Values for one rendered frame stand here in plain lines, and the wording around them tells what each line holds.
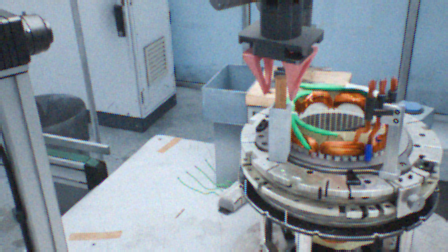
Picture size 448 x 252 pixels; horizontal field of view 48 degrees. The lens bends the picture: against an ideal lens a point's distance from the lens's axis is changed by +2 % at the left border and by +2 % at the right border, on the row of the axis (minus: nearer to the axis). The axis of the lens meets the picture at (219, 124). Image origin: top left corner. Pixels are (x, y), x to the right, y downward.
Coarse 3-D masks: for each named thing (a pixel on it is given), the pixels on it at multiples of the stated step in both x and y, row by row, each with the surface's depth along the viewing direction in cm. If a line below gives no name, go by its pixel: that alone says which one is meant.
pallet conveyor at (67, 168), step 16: (64, 144) 151; (80, 144) 149; (96, 144) 147; (0, 160) 157; (64, 160) 146; (80, 160) 144; (96, 160) 145; (64, 176) 148; (80, 176) 146; (96, 176) 143
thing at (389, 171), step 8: (400, 104) 66; (400, 120) 66; (392, 128) 67; (400, 128) 67; (392, 136) 68; (400, 136) 67; (392, 144) 68; (392, 152) 69; (384, 160) 70; (392, 160) 69; (384, 168) 70; (392, 168) 70; (384, 176) 71; (392, 176) 70
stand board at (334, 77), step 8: (264, 72) 118; (272, 72) 118; (320, 72) 117; (328, 72) 117; (336, 72) 117; (344, 72) 116; (312, 80) 113; (320, 80) 113; (328, 80) 112; (336, 80) 112; (344, 80) 112; (256, 88) 110; (248, 96) 107; (256, 96) 106; (264, 96) 106; (272, 96) 106; (248, 104) 108; (256, 104) 107; (264, 104) 106
